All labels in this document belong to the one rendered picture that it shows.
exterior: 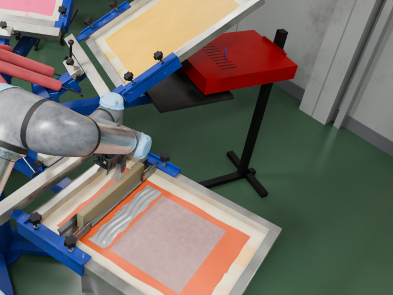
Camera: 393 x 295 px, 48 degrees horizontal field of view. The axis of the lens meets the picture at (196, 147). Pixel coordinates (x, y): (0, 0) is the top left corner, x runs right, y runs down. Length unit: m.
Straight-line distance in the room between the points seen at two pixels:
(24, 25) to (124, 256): 1.42
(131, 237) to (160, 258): 0.14
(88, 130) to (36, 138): 0.11
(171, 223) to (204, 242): 0.15
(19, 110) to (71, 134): 0.12
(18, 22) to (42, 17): 0.16
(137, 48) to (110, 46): 0.18
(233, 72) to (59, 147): 1.58
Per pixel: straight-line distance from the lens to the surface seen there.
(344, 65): 4.02
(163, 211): 1.78
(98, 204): 1.66
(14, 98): 1.01
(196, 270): 1.63
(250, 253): 1.72
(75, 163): 1.86
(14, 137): 1.01
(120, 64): 2.25
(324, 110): 4.24
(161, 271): 1.61
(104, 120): 1.37
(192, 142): 3.64
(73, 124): 0.97
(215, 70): 2.41
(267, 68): 2.54
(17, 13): 2.73
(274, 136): 3.93
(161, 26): 2.32
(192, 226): 1.75
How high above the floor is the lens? 2.28
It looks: 39 degrees down
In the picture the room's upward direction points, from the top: 11 degrees clockwise
